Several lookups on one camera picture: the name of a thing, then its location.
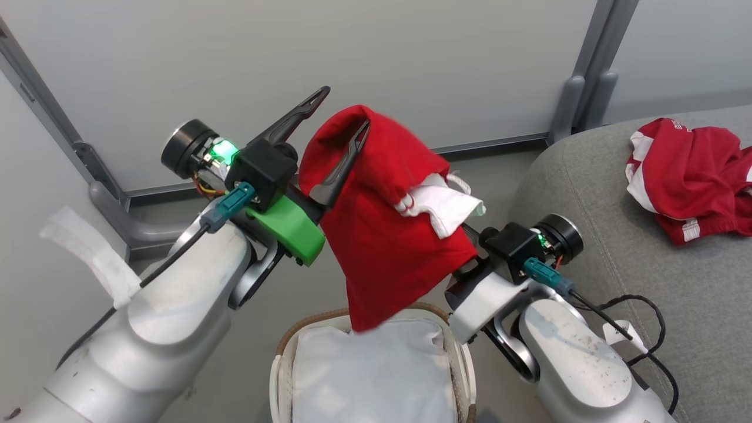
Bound grey partition post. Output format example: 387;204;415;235
573;0;640;133
0;16;131;207

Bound teal left cable connector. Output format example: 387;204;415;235
200;181;257;233

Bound white cable tape tag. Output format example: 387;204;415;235
603;320;648;354

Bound red garment with white lining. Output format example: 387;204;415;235
298;105;487;334

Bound teal right cable connector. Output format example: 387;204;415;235
523;257;578;296

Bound woven wicker laundry basket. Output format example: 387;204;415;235
269;301;478;423

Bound white tape strip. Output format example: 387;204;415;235
40;207;142;310

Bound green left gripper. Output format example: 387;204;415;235
162;86;371;266

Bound red shorts with white stripes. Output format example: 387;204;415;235
625;117;752;246

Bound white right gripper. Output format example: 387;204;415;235
445;214;585;345

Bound long grey partition rail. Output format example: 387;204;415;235
126;132;551;205

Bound grey fabric sofa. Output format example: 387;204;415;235
508;106;752;423

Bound teal cable connector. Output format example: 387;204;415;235
523;257;578;296
200;181;257;233

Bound grey curved partition foot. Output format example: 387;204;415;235
88;181;190;249
585;70;619;131
548;75;586;146

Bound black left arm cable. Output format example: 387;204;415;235
56;220;212;371

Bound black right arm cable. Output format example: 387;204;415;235
567;290;681;415

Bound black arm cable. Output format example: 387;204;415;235
567;290;681;415
56;220;212;371

